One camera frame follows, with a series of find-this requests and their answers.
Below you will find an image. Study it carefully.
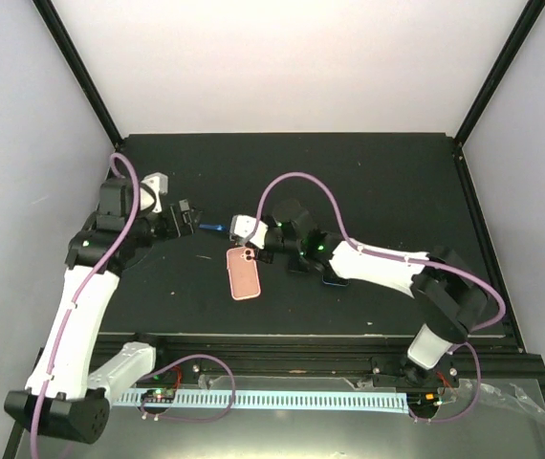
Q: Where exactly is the black frame post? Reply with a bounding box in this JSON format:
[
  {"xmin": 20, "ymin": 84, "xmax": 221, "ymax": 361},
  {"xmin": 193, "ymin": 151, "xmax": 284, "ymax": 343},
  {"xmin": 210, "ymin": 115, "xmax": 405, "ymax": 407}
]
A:
[
  {"xmin": 32, "ymin": 0, "xmax": 123, "ymax": 150},
  {"xmin": 454, "ymin": 0, "xmax": 545, "ymax": 146}
]

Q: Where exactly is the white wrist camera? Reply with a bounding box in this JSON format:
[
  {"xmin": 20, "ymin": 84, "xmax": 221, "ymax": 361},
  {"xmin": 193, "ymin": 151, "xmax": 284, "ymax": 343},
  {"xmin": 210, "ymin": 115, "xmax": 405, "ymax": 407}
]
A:
[
  {"xmin": 229, "ymin": 214, "xmax": 263, "ymax": 249},
  {"xmin": 140, "ymin": 172, "xmax": 168, "ymax": 213}
]

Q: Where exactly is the circuit board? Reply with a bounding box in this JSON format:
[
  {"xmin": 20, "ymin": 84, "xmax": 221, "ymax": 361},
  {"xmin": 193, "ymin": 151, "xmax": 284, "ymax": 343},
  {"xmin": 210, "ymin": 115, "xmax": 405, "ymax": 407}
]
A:
[
  {"xmin": 406, "ymin": 392, "xmax": 447, "ymax": 407},
  {"xmin": 141, "ymin": 388, "xmax": 176, "ymax": 404}
]

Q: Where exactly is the pink phone case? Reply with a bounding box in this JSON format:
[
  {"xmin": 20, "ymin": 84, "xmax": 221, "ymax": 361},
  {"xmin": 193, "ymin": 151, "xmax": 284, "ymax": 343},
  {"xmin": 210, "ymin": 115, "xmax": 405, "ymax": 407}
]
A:
[{"xmin": 226, "ymin": 247, "xmax": 261, "ymax": 301}]

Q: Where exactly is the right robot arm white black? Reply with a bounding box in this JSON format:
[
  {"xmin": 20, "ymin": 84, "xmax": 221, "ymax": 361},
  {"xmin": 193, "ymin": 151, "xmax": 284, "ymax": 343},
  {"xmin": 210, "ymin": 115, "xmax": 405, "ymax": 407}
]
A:
[{"xmin": 231, "ymin": 200, "xmax": 493, "ymax": 385}]

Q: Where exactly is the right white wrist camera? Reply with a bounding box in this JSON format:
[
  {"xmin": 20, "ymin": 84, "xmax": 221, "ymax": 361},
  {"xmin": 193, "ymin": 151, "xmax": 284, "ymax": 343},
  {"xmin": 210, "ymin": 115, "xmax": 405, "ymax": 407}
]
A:
[{"xmin": 229, "ymin": 214, "xmax": 263, "ymax": 249}]

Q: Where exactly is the blue smartphone black screen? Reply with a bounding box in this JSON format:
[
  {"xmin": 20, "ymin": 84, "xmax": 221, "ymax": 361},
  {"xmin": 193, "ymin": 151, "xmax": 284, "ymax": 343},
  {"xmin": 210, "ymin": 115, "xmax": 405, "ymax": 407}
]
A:
[{"xmin": 322, "ymin": 273, "xmax": 350, "ymax": 287}]

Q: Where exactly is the left black frame post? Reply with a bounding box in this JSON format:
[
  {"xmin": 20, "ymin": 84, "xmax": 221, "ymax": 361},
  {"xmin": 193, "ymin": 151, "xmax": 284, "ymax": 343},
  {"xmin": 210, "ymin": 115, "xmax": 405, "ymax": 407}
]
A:
[{"xmin": 32, "ymin": 0, "xmax": 123, "ymax": 150}]

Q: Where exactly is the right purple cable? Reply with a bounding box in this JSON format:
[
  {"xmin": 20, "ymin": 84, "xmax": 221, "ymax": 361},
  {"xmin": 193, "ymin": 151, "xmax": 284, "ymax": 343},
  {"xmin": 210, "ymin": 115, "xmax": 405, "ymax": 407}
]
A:
[{"xmin": 243, "ymin": 171, "xmax": 508, "ymax": 425}]

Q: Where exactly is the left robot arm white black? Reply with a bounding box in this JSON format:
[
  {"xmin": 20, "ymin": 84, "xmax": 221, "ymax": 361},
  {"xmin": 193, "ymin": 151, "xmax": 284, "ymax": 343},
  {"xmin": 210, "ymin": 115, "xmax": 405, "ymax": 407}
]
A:
[{"xmin": 4, "ymin": 173, "xmax": 200, "ymax": 444}]

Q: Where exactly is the white slotted cable duct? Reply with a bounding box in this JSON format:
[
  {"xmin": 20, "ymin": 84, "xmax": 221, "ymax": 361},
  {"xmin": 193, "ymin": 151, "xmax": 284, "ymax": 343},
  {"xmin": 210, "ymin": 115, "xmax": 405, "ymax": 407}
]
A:
[{"xmin": 114, "ymin": 388, "xmax": 408, "ymax": 414}]

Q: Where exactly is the blue phone case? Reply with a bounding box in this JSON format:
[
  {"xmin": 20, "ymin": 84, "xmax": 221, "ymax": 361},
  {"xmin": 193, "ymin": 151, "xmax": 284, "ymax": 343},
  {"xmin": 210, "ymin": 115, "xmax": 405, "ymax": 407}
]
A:
[{"xmin": 199, "ymin": 224, "xmax": 228, "ymax": 233}]

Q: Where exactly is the right circuit board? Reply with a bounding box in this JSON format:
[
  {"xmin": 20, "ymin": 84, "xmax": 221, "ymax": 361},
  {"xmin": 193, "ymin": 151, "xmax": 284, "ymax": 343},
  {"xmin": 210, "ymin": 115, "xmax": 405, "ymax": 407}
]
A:
[{"xmin": 406, "ymin": 392, "xmax": 447, "ymax": 407}]

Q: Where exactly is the black aluminium frame rail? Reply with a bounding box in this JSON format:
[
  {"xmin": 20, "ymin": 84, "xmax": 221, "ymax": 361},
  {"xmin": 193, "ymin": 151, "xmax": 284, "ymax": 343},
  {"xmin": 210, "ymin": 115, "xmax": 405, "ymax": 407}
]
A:
[{"xmin": 56, "ymin": 334, "xmax": 522, "ymax": 383}]

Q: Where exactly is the left circuit board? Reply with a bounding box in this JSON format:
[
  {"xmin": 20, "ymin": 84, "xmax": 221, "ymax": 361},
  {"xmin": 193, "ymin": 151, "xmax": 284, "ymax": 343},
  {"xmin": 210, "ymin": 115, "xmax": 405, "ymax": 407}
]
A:
[{"xmin": 141, "ymin": 388, "xmax": 176, "ymax": 404}]

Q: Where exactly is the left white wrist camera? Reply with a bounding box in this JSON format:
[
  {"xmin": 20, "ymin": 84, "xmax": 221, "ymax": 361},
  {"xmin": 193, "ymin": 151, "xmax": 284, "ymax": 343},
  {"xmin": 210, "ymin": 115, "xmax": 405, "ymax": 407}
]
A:
[{"xmin": 140, "ymin": 172, "xmax": 168, "ymax": 213}]

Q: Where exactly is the right black frame post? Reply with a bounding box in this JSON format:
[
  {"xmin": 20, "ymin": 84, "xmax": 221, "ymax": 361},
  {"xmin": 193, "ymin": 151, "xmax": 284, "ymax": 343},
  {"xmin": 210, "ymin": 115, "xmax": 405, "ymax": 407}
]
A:
[{"xmin": 454, "ymin": 0, "xmax": 545, "ymax": 146}]

